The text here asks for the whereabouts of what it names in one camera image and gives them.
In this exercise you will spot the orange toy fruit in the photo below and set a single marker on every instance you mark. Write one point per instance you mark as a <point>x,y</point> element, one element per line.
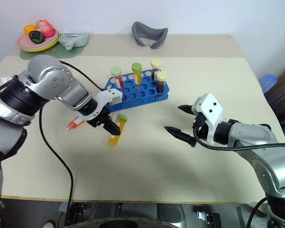
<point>28,28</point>

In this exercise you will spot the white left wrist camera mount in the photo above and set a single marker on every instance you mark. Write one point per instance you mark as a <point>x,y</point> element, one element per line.
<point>109,95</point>

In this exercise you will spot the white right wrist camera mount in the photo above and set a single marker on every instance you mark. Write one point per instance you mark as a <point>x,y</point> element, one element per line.
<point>211,107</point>

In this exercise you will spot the yellow-capped dark red tube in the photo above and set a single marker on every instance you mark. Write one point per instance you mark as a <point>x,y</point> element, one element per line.
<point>155,64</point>

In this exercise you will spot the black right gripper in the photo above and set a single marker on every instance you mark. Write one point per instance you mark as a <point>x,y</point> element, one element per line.
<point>202,126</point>

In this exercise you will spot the light green plate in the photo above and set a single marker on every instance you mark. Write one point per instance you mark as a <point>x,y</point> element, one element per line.
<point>53,42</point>

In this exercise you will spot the pink plate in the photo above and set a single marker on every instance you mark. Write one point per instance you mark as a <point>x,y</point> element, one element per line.
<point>23,41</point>

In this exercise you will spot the yellow-capped brown liquid tube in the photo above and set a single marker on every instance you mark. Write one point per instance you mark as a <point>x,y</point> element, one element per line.
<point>161,77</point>

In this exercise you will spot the green-capped yellow liquid tube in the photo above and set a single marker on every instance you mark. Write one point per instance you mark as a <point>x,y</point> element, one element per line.
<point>136,67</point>
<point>121,118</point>

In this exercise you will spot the metal latch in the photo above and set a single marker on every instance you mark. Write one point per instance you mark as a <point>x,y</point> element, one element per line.
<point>207,217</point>

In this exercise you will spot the grey rounded base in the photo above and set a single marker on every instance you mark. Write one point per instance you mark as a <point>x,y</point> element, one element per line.
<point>169,212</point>

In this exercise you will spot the black and green toy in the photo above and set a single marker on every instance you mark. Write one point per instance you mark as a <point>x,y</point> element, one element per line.
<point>36,36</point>

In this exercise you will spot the green-capped red liquid tube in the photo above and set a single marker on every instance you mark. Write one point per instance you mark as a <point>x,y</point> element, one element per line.
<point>116,71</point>

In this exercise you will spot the blue ribbed bottle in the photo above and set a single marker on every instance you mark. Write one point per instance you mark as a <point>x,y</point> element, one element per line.
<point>268,82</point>

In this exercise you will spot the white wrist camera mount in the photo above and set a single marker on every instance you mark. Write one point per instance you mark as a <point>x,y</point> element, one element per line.
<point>211,107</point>
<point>109,95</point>

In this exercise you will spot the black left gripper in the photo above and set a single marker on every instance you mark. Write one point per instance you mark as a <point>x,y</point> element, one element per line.
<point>97,121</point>

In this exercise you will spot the dark rounded shape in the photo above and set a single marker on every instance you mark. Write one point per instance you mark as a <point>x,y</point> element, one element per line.
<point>123,224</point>

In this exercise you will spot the red liquid test tube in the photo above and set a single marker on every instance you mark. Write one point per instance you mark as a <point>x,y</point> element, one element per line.
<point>72,124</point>

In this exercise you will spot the green table mat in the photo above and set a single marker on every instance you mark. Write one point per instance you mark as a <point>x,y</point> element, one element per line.
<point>61,53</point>

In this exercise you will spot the grey foam face pad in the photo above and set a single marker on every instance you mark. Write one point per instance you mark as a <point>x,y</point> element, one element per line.
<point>142,33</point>

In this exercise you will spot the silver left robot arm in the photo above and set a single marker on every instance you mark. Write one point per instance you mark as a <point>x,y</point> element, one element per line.
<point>61,80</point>

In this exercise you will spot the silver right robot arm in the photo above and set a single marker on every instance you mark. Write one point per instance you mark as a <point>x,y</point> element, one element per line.
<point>251,135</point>

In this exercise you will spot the blue test tube rack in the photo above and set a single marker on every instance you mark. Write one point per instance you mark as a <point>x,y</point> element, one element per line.
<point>133,96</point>

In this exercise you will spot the yellow plate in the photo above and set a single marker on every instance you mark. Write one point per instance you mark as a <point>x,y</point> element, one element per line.
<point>54,45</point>

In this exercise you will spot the pink toy fruit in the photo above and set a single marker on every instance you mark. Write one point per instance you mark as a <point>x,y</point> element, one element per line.
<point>45,28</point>

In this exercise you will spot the pale green pouch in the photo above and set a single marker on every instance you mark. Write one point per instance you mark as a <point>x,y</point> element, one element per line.
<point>76,39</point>

